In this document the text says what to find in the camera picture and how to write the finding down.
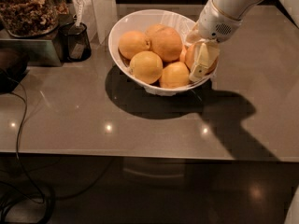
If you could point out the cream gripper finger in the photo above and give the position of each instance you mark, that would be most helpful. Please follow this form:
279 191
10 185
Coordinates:
193 35
204 59

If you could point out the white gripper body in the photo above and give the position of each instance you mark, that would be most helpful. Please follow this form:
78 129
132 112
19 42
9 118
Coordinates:
215 24

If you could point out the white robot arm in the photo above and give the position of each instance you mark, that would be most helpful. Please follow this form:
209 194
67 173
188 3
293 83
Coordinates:
237 9

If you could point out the white oval bowl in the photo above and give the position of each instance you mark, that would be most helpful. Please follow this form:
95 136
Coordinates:
140 21

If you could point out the small hidden orange wedge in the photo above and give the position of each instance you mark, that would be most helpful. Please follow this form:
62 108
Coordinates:
183 54

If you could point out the large orange at centre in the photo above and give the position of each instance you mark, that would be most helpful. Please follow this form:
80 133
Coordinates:
166 42

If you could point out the yellow orange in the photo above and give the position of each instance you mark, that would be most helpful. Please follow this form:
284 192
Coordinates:
146 66
174 75

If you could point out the yellow orange at front left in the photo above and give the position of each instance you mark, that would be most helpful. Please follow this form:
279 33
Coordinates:
146 66

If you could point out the white tag in cup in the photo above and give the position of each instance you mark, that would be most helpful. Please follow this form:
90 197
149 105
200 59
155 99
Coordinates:
79 12

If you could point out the black mesh pen cup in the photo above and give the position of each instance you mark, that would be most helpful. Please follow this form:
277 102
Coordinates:
75 42

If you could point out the steel box stand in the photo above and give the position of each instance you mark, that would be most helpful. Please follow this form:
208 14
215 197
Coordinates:
46 50

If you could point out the glass jar of walnuts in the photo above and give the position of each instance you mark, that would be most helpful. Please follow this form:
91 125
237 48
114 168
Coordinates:
28 18

